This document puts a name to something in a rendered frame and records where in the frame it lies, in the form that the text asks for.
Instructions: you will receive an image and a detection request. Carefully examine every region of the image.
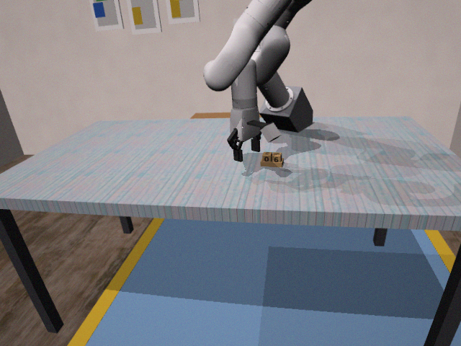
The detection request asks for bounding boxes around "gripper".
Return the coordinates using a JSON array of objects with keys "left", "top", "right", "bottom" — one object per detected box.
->
[{"left": 227, "top": 106, "right": 261, "bottom": 162}]

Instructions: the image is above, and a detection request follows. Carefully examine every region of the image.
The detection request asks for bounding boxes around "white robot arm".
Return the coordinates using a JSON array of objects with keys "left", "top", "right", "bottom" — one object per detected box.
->
[{"left": 204, "top": 0, "right": 312, "bottom": 143}]

